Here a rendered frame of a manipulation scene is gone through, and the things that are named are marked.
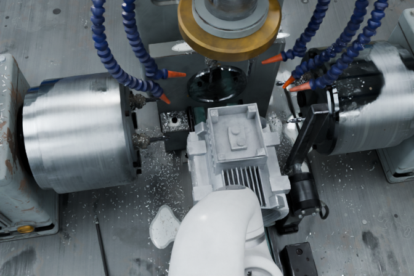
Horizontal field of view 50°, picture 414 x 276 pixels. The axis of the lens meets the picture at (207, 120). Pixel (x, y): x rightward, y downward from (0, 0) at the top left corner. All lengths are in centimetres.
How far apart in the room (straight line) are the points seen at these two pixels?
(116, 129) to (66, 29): 70
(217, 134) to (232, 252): 45
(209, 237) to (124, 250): 68
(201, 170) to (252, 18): 34
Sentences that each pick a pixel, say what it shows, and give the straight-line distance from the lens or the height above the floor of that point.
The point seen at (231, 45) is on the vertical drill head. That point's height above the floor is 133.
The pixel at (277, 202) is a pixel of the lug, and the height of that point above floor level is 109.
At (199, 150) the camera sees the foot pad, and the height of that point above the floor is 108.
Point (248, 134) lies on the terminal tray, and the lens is 90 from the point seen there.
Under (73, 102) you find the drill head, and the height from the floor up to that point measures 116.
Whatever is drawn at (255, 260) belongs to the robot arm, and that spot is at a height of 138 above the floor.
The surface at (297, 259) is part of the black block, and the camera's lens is 110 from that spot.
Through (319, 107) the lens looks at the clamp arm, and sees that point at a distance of 80.
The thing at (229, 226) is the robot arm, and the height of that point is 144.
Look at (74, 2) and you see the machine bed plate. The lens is 159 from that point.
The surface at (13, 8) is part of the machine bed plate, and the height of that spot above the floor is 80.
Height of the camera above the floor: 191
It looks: 61 degrees down
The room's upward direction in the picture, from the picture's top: 2 degrees clockwise
